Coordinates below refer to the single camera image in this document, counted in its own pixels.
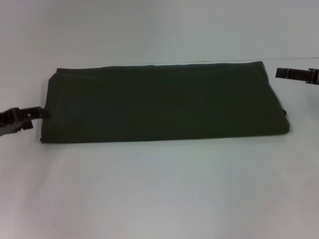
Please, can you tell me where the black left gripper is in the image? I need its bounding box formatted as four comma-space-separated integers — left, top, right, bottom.
0, 106, 49, 138

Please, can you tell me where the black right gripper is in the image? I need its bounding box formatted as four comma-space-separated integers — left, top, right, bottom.
275, 67, 319, 86

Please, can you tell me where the dark green shirt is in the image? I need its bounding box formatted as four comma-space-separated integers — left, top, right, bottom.
40, 60, 291, 144

